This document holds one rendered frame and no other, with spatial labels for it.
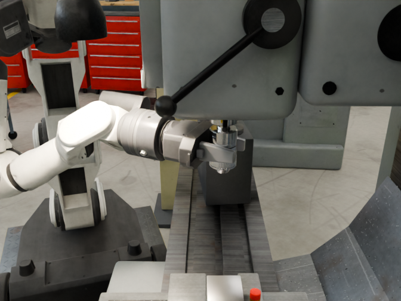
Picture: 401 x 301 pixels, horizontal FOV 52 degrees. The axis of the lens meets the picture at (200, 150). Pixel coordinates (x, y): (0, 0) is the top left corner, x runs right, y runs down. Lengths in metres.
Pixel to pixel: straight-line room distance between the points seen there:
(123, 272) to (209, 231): 0.22
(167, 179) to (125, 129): 1.96
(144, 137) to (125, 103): 0.10
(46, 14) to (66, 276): 0.86
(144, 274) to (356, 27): 0.71
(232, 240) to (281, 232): 1.72
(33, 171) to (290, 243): 1.97
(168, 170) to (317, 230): 1.02
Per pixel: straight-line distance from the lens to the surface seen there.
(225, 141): 0.67
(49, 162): 0.82
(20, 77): 5.90
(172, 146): 0.69
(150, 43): 0.64
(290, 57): 0.56
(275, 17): 0.52
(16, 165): 0.86
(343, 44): 0.56
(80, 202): 1.53
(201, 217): 1.05
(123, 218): 1.75
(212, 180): 1.06
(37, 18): 0.97
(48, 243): 1.68
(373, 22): 0.56
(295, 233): 2.68
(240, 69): 0.56
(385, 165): 1.00
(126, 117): 0.74
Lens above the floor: 1.51
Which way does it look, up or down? 24 degrees down
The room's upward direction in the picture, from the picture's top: straight up
